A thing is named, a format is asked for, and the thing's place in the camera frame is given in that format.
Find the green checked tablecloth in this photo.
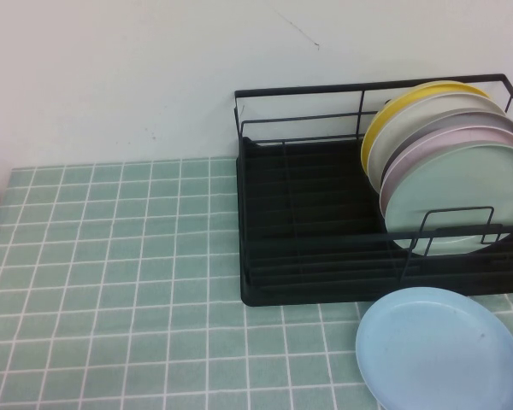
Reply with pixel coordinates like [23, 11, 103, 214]
[0, 155, 513, 410]

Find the cream white plate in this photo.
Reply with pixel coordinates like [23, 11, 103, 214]
[366, 91, 508, 194]

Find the light green plate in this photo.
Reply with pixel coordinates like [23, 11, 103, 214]
[384, 143, 513, 257]

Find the yellow plate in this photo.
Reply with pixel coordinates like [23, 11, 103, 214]
[360, 79, 492, 179]

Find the pink plate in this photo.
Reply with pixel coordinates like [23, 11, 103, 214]
[378, 125, 513, 220]

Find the black plastic drip tray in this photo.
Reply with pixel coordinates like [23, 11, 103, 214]
[235, 137, 513, 308]

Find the grey plate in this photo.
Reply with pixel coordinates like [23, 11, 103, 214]
[382, 108, 513, 180]

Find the black wire dish rack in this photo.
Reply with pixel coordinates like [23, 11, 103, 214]
[233, 73, 513, 300]

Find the light blue plate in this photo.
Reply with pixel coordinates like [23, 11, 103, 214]
[354, 286, 513, 410]

